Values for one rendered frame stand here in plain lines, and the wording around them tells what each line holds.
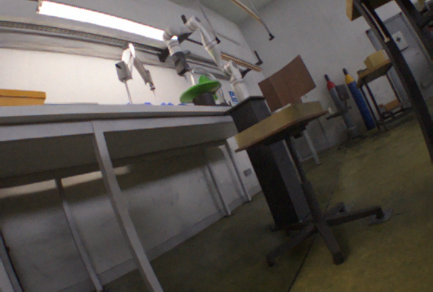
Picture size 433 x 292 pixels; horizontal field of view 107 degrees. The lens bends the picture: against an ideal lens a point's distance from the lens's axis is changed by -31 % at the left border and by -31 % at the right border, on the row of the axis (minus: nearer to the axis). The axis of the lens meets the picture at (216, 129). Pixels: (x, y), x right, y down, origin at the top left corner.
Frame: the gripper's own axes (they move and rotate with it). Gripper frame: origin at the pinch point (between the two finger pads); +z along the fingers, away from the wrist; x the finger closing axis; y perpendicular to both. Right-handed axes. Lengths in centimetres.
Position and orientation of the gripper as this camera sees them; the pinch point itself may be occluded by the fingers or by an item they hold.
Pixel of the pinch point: (191, 81)
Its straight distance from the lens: 130.8
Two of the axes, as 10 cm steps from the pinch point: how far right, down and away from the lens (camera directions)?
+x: 6.5, -3.9, -6.6
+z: 3.7, 9.1, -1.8
